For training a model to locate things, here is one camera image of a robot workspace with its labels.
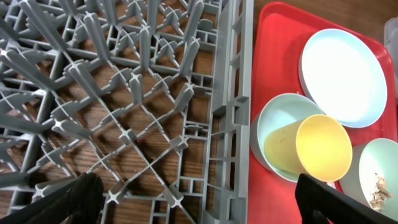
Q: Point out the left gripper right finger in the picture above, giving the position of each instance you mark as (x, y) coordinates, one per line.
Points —
(319, 203)

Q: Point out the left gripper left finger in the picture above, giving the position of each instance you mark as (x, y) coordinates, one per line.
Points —
(77, 202)

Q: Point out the yellow plastic cup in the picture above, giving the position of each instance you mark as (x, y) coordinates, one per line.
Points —
(317, 145)

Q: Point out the green bowl with scraps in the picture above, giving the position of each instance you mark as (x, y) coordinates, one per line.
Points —
(378, 156)

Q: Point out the food scraps pile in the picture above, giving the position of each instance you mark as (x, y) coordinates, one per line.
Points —
(379, 194)

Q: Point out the grey dishwasher rack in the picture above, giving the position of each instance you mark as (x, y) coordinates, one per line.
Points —
(151, 96)

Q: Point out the light green left bowl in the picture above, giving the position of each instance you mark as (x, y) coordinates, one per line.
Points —
(280, 111)

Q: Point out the light blue plate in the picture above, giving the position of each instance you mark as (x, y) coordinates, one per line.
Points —
(340, 73)

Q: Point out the red plastic tray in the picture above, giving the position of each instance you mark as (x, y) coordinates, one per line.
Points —
(282, 32)

